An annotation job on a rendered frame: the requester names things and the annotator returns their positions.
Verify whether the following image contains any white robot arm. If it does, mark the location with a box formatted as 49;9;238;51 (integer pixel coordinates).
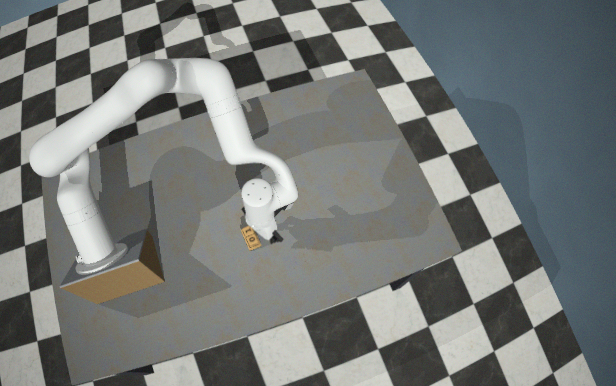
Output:
29;58;298;275

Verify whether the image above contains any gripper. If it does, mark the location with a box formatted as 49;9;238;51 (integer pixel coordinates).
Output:
241;207;284;244

